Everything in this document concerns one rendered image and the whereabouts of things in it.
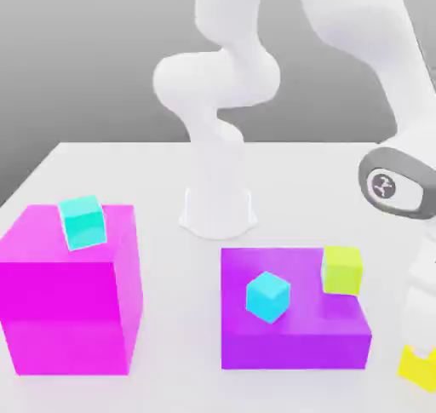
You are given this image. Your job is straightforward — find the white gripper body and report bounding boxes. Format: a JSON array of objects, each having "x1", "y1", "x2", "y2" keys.
[{"x1": 404, "y1": 279, "x2": 436, "y2": 359}]

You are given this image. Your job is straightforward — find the small yellow cube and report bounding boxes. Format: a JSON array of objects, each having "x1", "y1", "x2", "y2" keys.
[{"x1": 397, "y1": 343, "x2": 436, "y2": 394}]

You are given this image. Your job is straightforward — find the small lime cube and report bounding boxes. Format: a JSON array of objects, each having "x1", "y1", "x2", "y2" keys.
[{"x1": 320, "y1": 245, "x2": 363, "y2": 297}]

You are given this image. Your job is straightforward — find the small cyan cube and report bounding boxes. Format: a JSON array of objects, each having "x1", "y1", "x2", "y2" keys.
[{"x1": 245, "y1": 270, "x2": 292, "y2": 324}]

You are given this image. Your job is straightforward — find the small teal cube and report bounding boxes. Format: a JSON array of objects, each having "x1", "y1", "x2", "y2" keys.
[{"x1": 57, "y1": 195, "x2": 108, "y2": 251}]

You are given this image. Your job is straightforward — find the large purple box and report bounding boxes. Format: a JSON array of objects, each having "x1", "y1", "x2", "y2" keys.
[{"x1": 220, "y1": 247, "x2": 373, "y2": 371}]

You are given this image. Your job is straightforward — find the large magenta box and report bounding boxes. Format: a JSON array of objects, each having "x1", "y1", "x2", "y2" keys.
[{"x1": 0, "y1": 204, "x2": 144, "y2": 377}]

